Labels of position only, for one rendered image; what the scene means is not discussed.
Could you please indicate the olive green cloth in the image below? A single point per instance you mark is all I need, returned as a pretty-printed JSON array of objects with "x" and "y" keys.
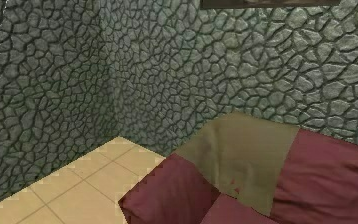
[{"x": 243, "y": 156}]

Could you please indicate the dark framed wall picture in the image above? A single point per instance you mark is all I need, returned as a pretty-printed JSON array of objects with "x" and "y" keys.
[{"x": 270, "y": 3}]

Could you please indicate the dark red sofa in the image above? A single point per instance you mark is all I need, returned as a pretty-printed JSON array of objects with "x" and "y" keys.
[{"x": 323, "y": 186}]

